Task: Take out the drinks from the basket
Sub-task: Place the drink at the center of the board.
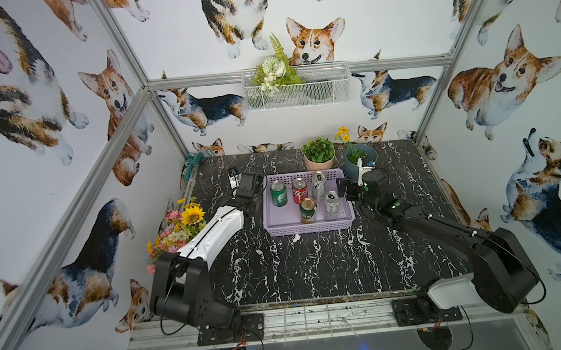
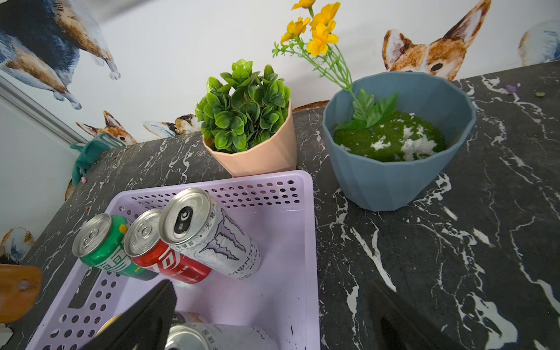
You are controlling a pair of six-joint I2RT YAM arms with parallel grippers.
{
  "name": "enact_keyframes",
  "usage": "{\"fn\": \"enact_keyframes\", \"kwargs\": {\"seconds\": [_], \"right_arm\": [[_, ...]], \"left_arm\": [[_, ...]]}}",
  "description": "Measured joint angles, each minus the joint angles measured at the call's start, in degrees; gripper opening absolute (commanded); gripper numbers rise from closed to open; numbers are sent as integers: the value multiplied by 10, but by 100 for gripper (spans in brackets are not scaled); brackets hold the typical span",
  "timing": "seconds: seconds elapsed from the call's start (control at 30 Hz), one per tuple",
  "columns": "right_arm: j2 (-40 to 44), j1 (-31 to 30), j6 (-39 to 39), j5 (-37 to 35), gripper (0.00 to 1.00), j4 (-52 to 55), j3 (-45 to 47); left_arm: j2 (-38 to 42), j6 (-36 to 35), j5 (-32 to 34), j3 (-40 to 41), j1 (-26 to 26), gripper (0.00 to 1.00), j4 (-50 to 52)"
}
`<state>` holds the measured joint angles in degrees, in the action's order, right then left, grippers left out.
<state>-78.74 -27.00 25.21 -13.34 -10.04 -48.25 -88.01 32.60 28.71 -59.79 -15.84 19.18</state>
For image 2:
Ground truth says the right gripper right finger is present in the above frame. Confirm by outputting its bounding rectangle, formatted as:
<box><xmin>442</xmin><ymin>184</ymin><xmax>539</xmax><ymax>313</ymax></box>
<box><xmin>367</xmin><ymin>281</ymin><xmax>464</xmax><ymax>349</ymax></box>

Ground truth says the green soda can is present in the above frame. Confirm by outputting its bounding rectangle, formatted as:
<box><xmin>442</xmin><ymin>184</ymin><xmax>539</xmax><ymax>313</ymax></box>
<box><xmin>72</xmin><ymin>213</ymin><xmax>157</xmax><ymax>281</ymax></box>

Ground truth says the silver grey can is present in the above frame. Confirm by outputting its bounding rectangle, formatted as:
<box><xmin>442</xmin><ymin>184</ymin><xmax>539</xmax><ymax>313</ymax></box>
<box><xmin>165</xmin><ymin>323</ymin><xmax>279</xmax><ymax>350</ymax></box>

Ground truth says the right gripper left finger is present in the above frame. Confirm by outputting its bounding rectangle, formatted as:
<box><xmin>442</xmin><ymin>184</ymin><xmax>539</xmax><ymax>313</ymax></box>
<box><xmin>83</xmin><ymin>279</ymin><xmax>177</xmax><ymax>350</ymax></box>

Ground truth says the orange soda can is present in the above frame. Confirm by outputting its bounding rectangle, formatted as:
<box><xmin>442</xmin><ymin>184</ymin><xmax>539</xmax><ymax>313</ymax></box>
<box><xmin>1</xmin><ymin>264</ymin><xmax>42</xmax><ymax>324</ymax></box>

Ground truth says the yellow flower in blue pot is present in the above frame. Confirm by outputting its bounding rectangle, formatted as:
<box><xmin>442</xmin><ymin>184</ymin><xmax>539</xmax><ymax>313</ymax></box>
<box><xmin>273</xmin><ymin>1</ymin><xmax>491</xmax><ymax>211</ymax></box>

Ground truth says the green and red can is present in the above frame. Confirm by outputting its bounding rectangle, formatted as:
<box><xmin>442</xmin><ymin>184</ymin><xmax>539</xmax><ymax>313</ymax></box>
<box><xmin>98</xmin><ymin>311</ymin><xmax>208</xmax><ymax>334</ymax></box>

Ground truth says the purple plastic basket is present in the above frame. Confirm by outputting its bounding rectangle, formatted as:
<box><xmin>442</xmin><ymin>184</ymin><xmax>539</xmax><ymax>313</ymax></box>
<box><xmin>27</xmin><ymin>171</ymin><xmax>320</xmax><ymax>349</ymax></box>

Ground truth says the red cola can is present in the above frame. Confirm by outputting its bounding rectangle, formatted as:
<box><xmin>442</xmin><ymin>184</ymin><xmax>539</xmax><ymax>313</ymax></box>
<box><xmin>123</xmin><ymin>209</ymin><xmax>211</xmax><ymax>284</ymax></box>

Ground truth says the white Monster can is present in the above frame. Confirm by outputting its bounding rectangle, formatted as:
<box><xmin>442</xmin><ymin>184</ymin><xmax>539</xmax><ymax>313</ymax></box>
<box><xmin>158</xmin><ymin>188</ymin><xmax>262</xmax><ymax>280</ymax></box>

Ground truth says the teal clamp at table corner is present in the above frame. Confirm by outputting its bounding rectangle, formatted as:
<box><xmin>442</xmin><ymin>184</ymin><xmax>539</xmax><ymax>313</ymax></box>
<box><xmin>70</xmin><ymin>133</ymin><xmax>125</xmax><ymax>186</ymax></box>

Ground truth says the green plant in pink pot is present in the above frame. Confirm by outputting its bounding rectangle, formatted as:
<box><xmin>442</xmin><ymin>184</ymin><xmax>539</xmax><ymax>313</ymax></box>
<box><xmin>195</xmin><ymin>60</ymin><xmax>297</xmax><ymax>177</ymax></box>

